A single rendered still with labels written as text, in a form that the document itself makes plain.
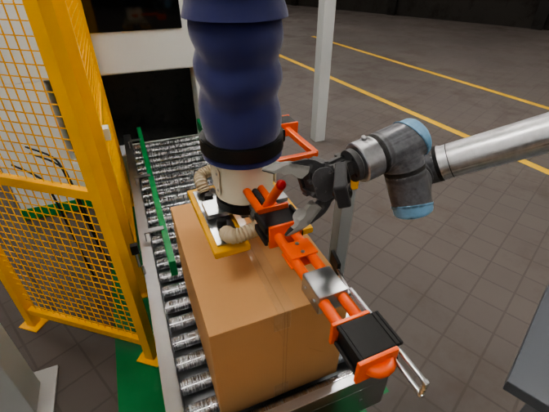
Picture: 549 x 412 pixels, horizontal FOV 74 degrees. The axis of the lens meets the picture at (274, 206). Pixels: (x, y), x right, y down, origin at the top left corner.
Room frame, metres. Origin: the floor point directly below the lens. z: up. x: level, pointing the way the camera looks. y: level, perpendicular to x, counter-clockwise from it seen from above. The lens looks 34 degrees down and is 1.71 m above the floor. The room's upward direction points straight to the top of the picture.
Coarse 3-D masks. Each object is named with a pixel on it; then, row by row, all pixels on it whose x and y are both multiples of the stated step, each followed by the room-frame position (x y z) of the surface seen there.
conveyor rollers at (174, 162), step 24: (168, 144) 2.55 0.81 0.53; (192, 144) 2.53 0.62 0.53; (144, 168) 2.14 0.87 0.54; (168, 168) 2.13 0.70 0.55; (192, 168) 2.17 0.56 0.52; (144, 192) 1.88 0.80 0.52; (168, 192) 1.85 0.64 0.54; (168, 216) 1.59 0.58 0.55; (168, 264) 1.23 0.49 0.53; (168, 288) 1.07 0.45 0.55; (168, 312) 0.96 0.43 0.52; (192, 312) 0.94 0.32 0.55; (192, 336) 0.83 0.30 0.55; (192, 360) 0.74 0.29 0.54; (192, 384) 0.65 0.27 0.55; (192, 408) 0.57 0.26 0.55; (216, 408) 0.58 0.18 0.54; (264, 408) 0.57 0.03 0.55
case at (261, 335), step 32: (192, 224) 0.99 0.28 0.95; (192, 256) 0.83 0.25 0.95; (256, 256) 0.83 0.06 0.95; (320, 256) 0.83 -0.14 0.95; (192, 288) 0.76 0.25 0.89; (224, 288) 0.70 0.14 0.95; (256, 288) 0.70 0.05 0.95; (288, 288) 0.70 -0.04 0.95; (224, 320) 0.59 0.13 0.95; (256, 320) 0.59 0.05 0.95; (288, 320) 0.62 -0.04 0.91; (320, 320) 0.66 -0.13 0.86; (224, 352) 0.55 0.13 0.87; (256, 352) 0.59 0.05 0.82; (288, 352) 0.62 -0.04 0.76; (320, 352) 0.66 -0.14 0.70; (224, 384) 0.55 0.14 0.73; (256, 384) 0.58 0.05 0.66; (288, 384) 0.62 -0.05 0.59
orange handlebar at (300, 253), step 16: (288, 128) 1.24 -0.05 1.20; (304, 144) 1.11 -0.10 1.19; (288, 160) 1.00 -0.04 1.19; (256, 208) 0.74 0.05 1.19; (304, 240) 0.61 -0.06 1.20; (288, 256) 0.56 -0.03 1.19; (304, 256) 0.56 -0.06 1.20; (304, 272) 0.51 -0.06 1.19; (320, 304) 0.44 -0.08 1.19; (352, 304) 0.43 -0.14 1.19; (336, 320) 0.40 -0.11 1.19; (384, 368) 0.31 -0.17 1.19
